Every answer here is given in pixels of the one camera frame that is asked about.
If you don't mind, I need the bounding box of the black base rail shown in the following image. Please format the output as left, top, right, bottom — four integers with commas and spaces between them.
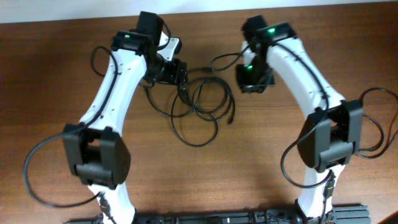
63, 203, 371, 224

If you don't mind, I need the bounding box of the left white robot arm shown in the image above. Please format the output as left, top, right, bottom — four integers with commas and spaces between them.
63, 11, 188, 223

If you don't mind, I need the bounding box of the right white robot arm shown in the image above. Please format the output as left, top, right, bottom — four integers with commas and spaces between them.
236, 15, 363, 223

